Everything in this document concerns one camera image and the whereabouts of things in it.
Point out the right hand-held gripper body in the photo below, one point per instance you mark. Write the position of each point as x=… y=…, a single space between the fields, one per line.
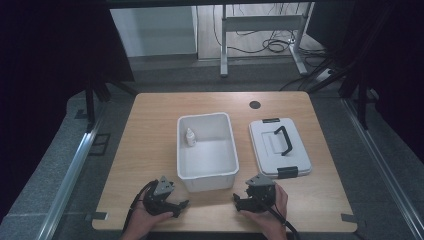
x=261 y=195

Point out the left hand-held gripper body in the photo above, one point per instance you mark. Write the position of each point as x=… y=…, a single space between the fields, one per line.
x=156 y=196

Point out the person's right hand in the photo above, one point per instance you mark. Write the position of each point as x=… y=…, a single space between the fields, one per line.
x=275 y=213

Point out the person's left hand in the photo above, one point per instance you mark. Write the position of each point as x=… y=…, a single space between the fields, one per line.
x=141 y=218

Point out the white plastic storage box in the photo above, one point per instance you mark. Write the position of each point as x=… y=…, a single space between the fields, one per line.
x=208 y=160

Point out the small white dropper bottle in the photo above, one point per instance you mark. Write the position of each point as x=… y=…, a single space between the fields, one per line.
x=190 y=138

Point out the black round table grommet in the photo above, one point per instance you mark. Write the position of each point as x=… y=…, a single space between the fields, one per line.
x=255 y=104

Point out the black metal stand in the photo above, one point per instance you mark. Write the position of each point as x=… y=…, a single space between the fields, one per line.
x=362 y=100
x=89 y=100

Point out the white cabinet panel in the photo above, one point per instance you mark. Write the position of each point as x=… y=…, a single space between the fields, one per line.
x=153 y=30

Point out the dark curtain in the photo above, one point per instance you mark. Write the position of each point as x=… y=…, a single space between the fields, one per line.
x=43 y=66
x=396 y=66

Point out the black floor bracket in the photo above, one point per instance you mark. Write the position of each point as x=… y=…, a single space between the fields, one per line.
x=100 y=144

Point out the aluminium floor rail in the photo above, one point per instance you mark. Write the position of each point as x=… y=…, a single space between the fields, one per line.
x=71 y=173
x=383 y=170

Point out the grey metal desk frame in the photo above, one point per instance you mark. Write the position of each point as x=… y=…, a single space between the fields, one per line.
x=260 y=23

